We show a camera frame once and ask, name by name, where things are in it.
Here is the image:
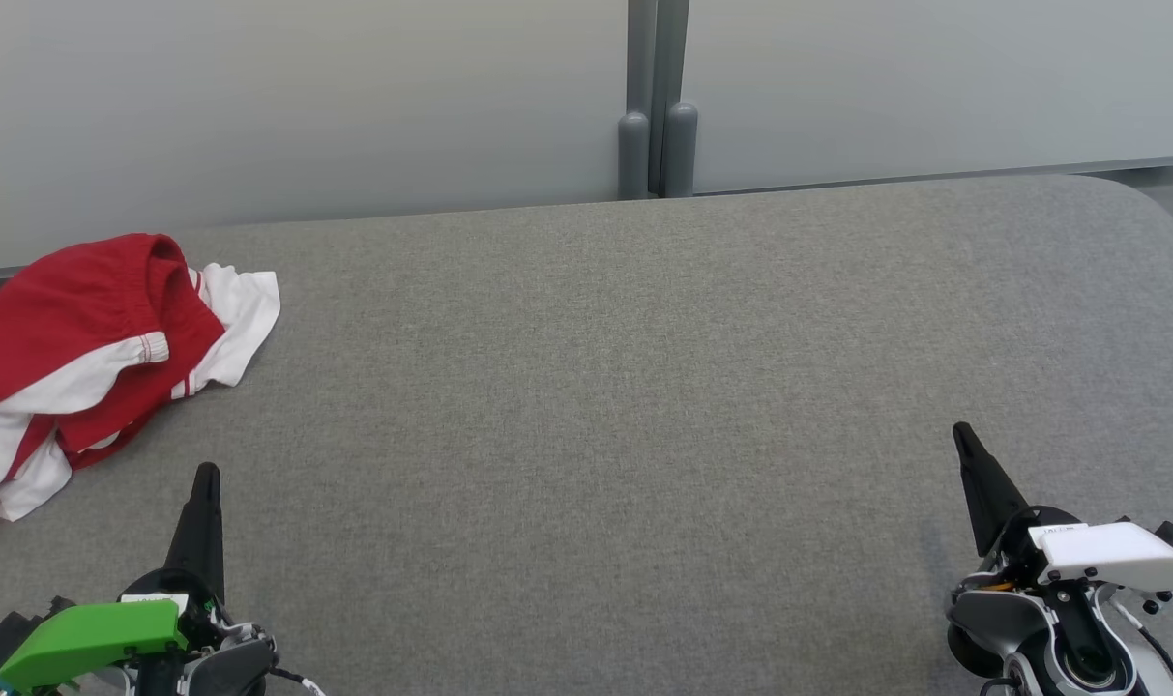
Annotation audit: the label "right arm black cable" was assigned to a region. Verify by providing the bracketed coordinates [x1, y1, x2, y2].
[1137, 619, 1173, 696]

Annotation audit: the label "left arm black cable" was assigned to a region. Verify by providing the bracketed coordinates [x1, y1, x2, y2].
[267, 665, 328, 696]

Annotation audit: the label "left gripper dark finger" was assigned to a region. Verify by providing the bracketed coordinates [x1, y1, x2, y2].
[165, 462, 226, 600]

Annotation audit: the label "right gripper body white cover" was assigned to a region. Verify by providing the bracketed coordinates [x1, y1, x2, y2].
[978, 510, 1173, 593]

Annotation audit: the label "grey rounded partition post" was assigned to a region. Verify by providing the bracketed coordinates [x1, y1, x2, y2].
[661, 101, 699, 197]
[617, 111, 651, 200]

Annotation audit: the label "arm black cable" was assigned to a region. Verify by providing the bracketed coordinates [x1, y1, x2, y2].
[1137, 619, 1173, 696]
[267, 665, 328, 696]

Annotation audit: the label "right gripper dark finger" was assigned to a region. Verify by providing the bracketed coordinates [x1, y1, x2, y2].
[952, 422, 1032, 557]

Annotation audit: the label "grey partition upright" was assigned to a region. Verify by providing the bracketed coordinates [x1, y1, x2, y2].
[627, 0, 657, 115]
[650, 0, 691, 194]

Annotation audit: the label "red shorts white waistband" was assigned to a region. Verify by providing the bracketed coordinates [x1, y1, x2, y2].
[0, 232, 227, 455]

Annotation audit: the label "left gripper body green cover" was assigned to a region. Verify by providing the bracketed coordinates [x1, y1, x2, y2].
[0, 568, 227, 693]

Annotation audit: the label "red basketball jersey white sleeves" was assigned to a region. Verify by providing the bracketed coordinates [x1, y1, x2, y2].
[0, 263, 282, 528]

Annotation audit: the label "grey fabric sofa cushion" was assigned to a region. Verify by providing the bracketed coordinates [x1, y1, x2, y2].
[0, 174, 1173, 696]

